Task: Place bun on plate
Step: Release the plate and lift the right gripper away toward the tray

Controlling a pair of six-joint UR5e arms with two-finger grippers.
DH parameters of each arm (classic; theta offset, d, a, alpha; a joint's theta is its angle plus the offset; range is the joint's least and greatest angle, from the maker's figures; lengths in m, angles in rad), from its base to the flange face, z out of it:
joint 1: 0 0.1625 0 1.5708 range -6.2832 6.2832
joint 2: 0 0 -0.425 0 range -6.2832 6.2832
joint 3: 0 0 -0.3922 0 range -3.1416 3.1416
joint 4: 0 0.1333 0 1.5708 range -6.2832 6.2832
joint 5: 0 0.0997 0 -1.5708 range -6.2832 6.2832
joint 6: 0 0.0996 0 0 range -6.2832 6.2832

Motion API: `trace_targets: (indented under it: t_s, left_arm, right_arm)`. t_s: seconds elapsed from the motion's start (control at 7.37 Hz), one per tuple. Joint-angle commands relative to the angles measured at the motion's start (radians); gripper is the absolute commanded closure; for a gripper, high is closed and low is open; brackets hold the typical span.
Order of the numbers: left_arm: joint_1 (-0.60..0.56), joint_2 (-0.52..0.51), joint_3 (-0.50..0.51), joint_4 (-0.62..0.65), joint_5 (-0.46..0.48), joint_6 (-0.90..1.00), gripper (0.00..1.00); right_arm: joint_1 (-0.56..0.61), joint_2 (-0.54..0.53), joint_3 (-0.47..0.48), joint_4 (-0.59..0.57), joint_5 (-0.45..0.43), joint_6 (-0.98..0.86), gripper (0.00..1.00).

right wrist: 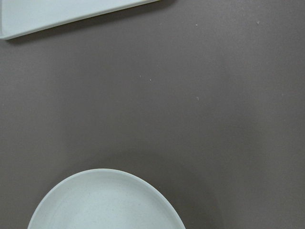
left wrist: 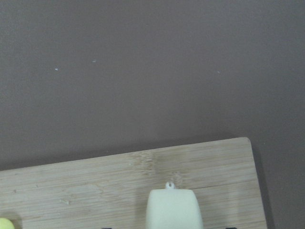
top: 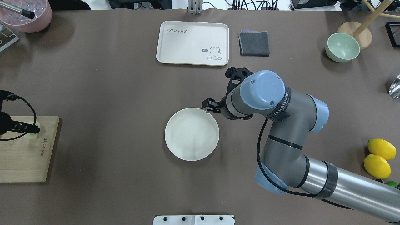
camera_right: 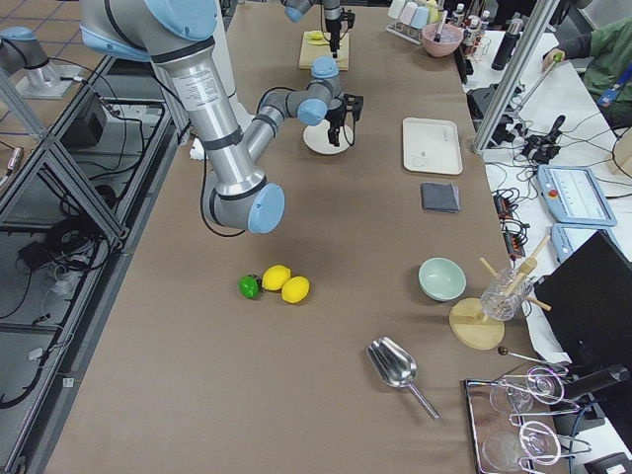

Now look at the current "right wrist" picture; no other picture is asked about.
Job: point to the cream rabbit tray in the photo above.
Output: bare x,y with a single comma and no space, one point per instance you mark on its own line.
22,17

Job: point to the cream round plate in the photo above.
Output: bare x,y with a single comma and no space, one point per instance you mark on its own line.
104,199

